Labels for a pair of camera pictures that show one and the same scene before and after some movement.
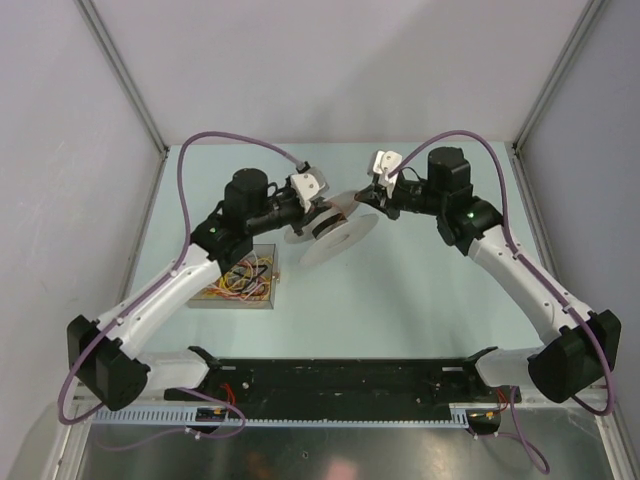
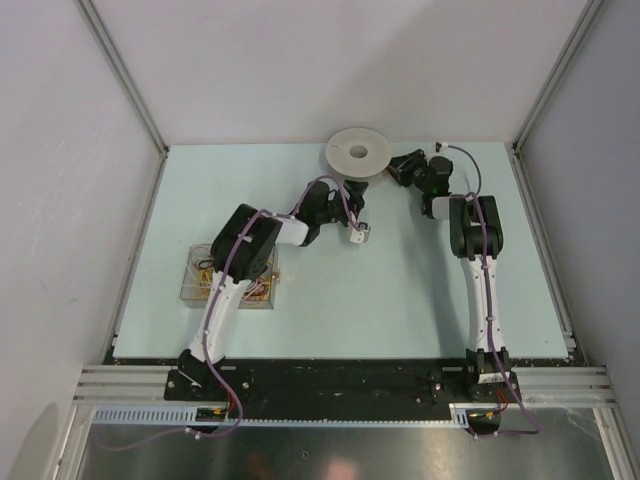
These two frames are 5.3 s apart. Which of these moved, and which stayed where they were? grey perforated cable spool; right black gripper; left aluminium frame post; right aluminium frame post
Moved: grey perforated cable spool; right black gripper
Stayed: right aluminium frame post; left aluminium frame post
